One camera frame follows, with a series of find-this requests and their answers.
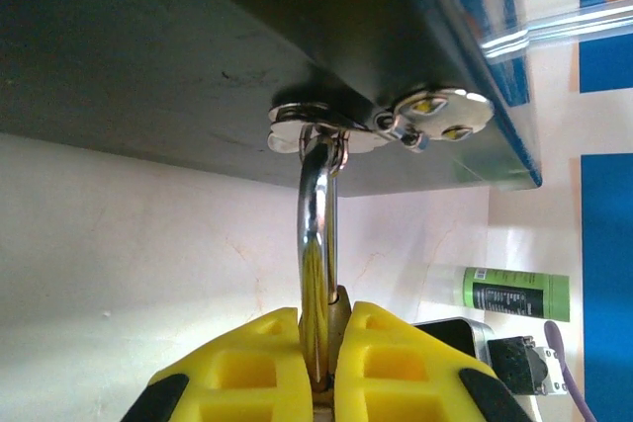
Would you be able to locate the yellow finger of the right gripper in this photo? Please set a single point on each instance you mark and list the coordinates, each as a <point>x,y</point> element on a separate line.
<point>445,335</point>

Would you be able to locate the aluminium frame post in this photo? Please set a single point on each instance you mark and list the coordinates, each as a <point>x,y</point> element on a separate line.
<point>569,26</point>

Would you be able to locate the brass padlock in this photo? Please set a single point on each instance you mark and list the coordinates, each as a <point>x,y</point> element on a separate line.
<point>319,244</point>

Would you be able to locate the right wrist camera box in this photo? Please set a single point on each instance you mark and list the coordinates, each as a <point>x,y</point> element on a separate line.
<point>512,362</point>

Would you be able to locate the green bottle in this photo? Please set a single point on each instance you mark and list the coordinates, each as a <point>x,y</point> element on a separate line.
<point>514,293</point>

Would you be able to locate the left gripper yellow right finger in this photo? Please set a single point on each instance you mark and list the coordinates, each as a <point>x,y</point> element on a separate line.
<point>405,372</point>

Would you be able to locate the starry night tin box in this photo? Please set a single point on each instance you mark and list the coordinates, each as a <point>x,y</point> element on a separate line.
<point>198,46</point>

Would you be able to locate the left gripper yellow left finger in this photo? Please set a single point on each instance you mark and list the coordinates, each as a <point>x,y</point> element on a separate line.
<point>232,372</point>

